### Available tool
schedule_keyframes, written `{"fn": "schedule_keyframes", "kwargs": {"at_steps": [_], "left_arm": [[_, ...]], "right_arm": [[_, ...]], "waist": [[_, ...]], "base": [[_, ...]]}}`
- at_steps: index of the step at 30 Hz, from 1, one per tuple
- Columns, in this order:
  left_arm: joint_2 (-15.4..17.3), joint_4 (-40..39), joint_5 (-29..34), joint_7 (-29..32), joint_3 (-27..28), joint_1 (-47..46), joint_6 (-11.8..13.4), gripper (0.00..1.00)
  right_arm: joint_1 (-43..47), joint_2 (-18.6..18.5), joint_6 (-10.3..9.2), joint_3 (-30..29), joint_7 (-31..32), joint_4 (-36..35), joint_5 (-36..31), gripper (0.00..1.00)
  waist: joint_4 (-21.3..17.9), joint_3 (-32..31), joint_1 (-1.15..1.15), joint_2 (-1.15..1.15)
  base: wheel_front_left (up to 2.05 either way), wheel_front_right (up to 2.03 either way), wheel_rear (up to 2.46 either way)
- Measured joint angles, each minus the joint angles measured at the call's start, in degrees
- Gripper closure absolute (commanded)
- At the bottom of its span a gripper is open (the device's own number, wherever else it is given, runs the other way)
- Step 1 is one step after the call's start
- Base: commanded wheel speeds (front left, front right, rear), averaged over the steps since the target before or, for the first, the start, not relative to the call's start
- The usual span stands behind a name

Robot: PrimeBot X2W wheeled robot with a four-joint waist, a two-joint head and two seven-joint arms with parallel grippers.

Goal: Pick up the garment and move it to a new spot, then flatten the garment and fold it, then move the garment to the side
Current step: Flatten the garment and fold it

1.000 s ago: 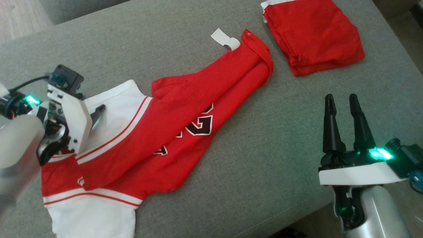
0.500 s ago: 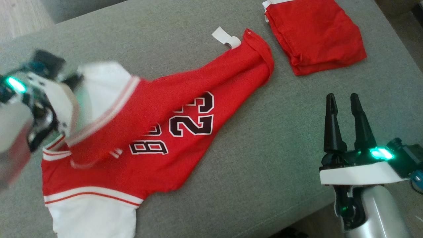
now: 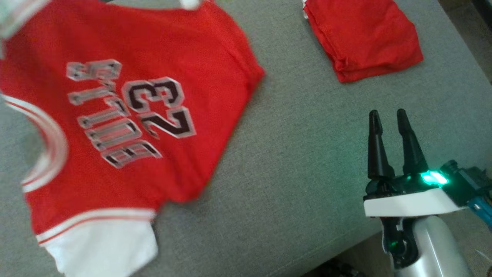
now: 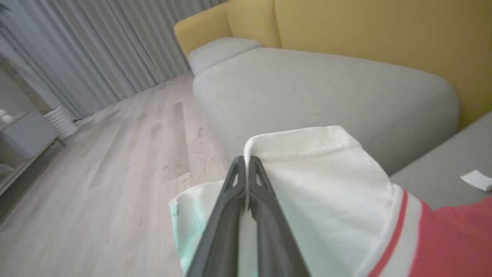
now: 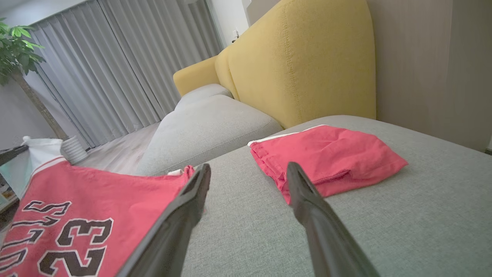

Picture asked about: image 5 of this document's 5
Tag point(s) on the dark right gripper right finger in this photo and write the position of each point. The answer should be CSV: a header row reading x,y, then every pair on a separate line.
x,y
330,242

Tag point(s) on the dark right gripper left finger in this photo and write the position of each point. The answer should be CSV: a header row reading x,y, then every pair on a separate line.
x,y
169,242

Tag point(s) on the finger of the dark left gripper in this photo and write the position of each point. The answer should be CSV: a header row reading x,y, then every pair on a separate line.
x,y
11,155

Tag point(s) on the red basketball jersey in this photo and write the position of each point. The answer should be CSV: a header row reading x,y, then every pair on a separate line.
x,y
127,200

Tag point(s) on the red shorts white stripes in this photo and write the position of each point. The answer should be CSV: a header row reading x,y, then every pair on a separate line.
x,y
334,157

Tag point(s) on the pale green tv cabinet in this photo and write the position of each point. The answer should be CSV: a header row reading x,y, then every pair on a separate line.
x,y
5,192

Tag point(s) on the white ribbed plant pot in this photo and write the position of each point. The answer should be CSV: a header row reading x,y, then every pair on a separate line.
x,y
73,150

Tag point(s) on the large grey sofa seat cushion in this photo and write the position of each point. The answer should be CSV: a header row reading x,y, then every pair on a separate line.
x,y
403,215

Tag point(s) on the green leafy indoor tree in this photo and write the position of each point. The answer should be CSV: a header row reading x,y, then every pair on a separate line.
x,y
17,50

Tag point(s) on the medium grey sofa seat cushion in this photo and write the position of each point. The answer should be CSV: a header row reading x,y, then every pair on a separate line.
x,y
207,130

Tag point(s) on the grey pleated curtain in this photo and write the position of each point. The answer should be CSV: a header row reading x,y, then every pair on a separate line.
x,y
115,65

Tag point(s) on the small grey sofa seat cushion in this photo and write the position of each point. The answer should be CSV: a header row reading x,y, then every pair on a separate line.
x,y
201,94

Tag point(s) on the yellow sofa armrest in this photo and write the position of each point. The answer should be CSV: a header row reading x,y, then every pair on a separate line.
x,y
194,75

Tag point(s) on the small wall fixture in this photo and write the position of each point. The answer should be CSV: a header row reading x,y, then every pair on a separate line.
x,y
235,36

